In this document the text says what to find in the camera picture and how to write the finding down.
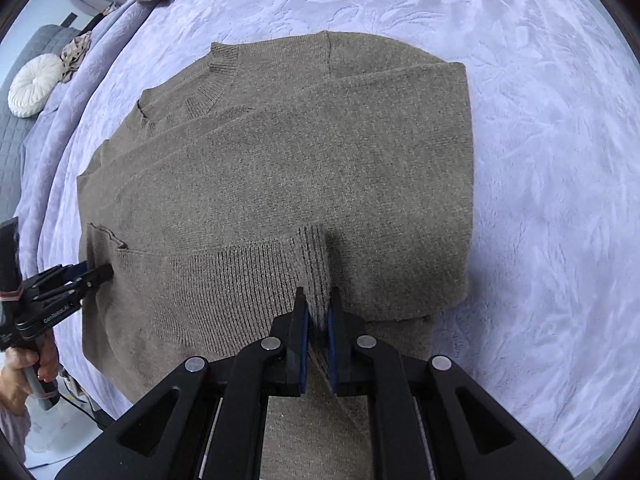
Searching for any lavender bed blanket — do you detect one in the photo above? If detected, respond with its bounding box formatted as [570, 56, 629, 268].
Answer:
[17, 0, 639, 474]

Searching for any person's left forearm pink sleeve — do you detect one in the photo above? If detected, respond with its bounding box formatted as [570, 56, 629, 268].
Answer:
[0, 405, 32, 464]

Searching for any grey quilted chair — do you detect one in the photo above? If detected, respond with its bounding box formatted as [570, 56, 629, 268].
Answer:
[1, 25, 80, 221]

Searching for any round white cushion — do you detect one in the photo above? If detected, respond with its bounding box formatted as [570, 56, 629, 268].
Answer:
[8, 53, 63, 118]

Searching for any taupe knit sweater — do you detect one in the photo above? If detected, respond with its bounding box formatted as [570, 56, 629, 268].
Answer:
[75, 30, 475, 480]

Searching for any beige crumpled cloth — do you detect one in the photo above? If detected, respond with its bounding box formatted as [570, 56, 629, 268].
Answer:
[60, 30, 92, 82]

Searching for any person's left hand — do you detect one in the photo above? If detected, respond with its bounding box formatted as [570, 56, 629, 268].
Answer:
[0, 331, 61, 417]

